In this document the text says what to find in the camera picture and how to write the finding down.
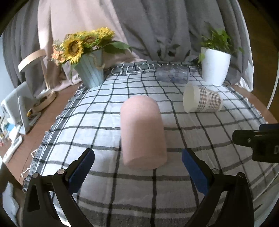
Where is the pink plastic cup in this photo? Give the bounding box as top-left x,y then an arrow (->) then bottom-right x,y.
120,96 -> 167,170

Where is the plaid paper cup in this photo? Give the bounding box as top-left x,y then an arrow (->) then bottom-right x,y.
183,83 -> 223,113

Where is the clear plastic cup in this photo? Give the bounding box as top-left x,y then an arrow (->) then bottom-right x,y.
155,65 -> 190,84

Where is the white remote control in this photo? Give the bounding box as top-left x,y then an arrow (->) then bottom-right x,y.
3,135 -> 23,164

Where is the black white checked tablecloth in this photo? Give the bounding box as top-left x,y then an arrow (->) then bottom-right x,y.
30,62 -> 278,226

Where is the grey white desktop device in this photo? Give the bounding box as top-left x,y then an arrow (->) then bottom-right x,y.
1,81 -> 41,135

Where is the white plant pot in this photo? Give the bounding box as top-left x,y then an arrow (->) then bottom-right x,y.
201,47 -> 231,86

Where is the green leafy plant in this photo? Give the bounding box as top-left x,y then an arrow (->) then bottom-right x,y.
199,24 -> 244,56

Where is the blue ribbed flower pot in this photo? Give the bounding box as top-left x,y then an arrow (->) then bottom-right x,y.
75,50 -> 104,88

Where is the yellow sunflower bouquet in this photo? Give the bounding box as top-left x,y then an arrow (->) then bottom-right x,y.
50,27 -> 132,69

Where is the grey curtain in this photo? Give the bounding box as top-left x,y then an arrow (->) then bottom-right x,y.
1,1 -> 254,91

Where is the beige pink curtain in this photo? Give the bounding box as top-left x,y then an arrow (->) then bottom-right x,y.
37,0 -> 140,92

